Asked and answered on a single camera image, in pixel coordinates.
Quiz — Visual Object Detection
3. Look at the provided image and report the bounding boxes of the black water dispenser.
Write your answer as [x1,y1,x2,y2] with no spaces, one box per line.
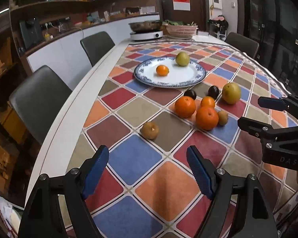
[19,18,44,49]

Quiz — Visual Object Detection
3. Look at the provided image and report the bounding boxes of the right side grey chair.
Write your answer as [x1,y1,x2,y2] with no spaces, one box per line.
[225,32,259,59]

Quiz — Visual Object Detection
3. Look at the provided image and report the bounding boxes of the white induction cooker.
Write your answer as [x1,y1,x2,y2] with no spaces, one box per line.
[130,31,164,41]

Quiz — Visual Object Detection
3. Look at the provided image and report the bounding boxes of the steel wok pan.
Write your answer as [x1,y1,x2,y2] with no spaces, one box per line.
[129,20,163,33]

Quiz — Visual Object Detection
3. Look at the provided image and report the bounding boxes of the grey dining chair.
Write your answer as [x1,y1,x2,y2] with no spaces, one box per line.
[9,65,72,144]
[80,31,115,67]

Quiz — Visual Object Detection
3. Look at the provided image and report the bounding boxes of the small orange mandarin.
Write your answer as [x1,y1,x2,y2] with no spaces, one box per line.
[156,65,169,77]

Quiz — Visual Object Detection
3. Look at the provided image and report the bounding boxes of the small orange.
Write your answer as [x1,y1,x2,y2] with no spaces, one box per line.
[200,96,215,108]

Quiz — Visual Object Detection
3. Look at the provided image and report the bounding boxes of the near grey dining chair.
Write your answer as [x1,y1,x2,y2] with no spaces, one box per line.
[9,65,72,144]

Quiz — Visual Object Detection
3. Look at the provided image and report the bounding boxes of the pink basket of greens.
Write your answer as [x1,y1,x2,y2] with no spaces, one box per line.
[163,20,198,39]

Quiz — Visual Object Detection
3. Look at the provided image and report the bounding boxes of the large orange front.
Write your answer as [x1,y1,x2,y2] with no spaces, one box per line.
[195,106,219,131]

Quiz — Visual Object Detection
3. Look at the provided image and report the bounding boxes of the dark brown door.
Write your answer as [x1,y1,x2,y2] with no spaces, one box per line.
[157,0,209,31]

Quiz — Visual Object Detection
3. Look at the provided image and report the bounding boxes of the dark plum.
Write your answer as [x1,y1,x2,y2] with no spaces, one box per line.
[208,85,220,100]
[184,89,197,100]

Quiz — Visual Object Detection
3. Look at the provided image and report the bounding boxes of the blue white porcelain plate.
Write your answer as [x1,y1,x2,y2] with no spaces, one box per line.
[133,56,207,88]

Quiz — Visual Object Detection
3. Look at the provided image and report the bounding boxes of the colourful checkered table mat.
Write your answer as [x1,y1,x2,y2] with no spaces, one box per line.
[68,41,298,237]

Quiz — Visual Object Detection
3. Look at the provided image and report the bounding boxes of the yellow-green pear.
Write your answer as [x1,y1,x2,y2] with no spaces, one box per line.
[175,52,190,67]
[222,82,241,104]

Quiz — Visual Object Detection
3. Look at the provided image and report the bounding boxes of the white counter cabinet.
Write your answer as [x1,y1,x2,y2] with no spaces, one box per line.
[26,14,160,91]

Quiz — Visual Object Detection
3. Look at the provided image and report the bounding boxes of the brown kiwi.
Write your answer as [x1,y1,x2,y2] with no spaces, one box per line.
[217,110,229,126]
[140,121,159,140]

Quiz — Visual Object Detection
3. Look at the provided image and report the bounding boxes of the large orange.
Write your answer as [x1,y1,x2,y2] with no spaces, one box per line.
[195,106,219,131]
[174,96,196,118]

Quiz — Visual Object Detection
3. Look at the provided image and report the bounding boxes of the far grey dining chair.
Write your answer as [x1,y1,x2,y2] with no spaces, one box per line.
[80,31,115,67]

